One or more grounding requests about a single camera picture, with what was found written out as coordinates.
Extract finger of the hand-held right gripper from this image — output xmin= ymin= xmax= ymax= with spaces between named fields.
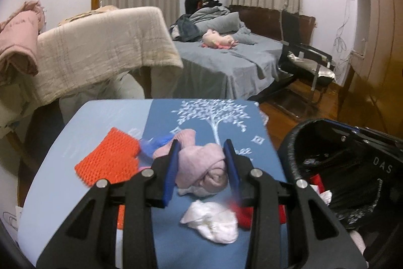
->
xmin=329 ymin=127 xmax=372 ymax=152
xmin=319 ymin=119 xmax=370 ymax=139

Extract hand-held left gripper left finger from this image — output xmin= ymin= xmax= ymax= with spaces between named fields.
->
xmin=36 ymin=140 xmax=181 ymax=269

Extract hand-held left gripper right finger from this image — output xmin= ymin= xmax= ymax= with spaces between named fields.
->
xmin=223 ymin=139 xmax=367 ymax=269

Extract pink sock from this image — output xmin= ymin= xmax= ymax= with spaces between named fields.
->
xmin=153 ymin=129 xmax=228 ymax=189

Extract blue plastic wrapper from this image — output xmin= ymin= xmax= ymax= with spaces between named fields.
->
xmin=140 ymin=133 xmax=175 ymax=159

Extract black trash bin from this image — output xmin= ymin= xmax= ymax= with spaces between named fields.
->
xmin=277 ymin=118 xmax=403 ymax=269

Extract white tissue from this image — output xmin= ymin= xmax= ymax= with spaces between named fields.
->
xmin=180 ymin=200 xmax=239 ymax=244

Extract orange foam net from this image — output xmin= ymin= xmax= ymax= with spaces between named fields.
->
xmin=75 ymin=127 xmax=141 ymax=188

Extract silver cushion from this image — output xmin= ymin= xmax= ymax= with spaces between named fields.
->
xmin=285 ymin=52 xmax=336 ymax=82

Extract blue tree print tablecloth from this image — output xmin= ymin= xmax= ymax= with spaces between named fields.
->
xmin=17 ymin=98 xmax=288 ymax=269

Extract wooden wardrobe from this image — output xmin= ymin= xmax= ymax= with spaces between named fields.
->
xmin=338 ymin=0 xmax=403 ymax=137

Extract grey bed sheet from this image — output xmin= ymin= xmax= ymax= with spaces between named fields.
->
xmin=172 ymin=34 xmax=284 ymax=101

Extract black cantilever chair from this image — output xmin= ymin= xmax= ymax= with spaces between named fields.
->
xmin=263 ymin=9 xmax=336 ymax=118

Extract pink plush toy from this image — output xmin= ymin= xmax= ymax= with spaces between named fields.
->
xmin=201 ymin=29 xmax=240 ymax=49

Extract wooden headboard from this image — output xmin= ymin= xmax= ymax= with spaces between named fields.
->
xmin=228 ymin=5 xmax=316 ymax=46

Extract dark clothes pile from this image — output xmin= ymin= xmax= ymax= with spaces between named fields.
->
xmin=170 ymin=15 xmax=202 ymax=43

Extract beige blanket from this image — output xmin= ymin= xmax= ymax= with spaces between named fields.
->
xmin=0 ymin=6 xmax=185 ymax=137

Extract grey duvet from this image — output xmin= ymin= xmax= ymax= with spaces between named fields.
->
xmin=172 ymin=7 xmax=265 ymax=46

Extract tan patterned cloth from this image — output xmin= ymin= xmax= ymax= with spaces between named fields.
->
xmin=58 ymin=5 xmax=118 ymax=26

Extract pink jacket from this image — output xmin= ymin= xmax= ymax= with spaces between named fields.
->
xmin=0 ymin=1 xmax=48 ymax=85

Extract hanging wall cables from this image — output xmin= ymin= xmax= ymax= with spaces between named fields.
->
xmin=334 ymin=0 xmax=358 ymax=63

